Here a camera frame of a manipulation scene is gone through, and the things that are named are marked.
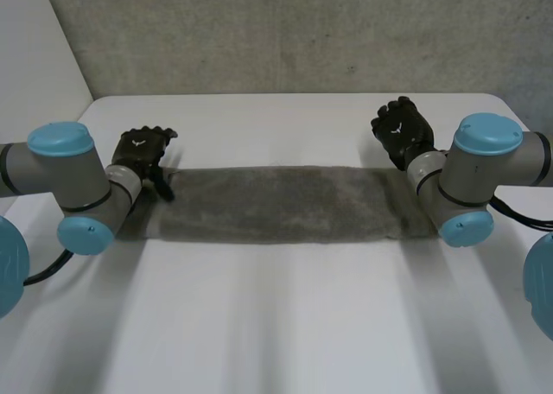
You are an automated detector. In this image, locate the black cable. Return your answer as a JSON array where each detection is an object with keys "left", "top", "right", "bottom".
[
  {"left": 487, "top": 194, "right": 553, "bottom": 232},
  {"left": 22, "top": 248, "right": 73, "bottom": 287}
]

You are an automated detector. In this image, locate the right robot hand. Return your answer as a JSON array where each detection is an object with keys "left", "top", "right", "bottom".
[{"left": 370, "top": 96, "right": 435, "bottom": 172}]

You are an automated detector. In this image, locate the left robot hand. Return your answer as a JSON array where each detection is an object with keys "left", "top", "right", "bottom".
[{"left": 111, "top": 126, "right": 180, "bottom": 203}]

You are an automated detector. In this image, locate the grey towel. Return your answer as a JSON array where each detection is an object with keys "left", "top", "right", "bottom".
[{"left": 117, "top": 164, "right": 438, "bottom": 243}]

